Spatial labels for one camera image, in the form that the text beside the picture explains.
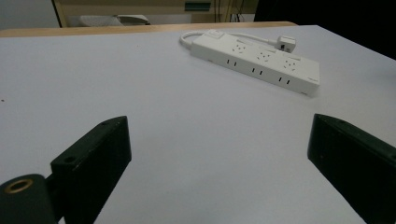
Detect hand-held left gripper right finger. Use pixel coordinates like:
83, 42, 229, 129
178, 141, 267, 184
306, 113, 396, 224

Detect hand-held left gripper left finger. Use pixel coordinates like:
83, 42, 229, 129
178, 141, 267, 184
49, 115, 133, 224

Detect white power strip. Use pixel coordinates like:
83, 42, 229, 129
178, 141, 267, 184
190, 29, 321, 97

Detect white plug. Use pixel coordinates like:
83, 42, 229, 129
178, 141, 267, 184
275, 35, 297, 54

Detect grey chair seat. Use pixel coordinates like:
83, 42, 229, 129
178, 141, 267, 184
68, 14, 151, 28

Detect wooden cabinet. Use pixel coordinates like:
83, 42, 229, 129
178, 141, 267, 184
51, 0, 260, 28

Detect teal label panel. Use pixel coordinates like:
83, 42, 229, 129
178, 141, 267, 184
184, 1, 212, 13

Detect white power strip cable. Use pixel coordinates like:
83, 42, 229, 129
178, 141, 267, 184
178, 30, 279, 50

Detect black hanging cables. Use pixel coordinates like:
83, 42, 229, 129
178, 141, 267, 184
213, 0, 247, 23

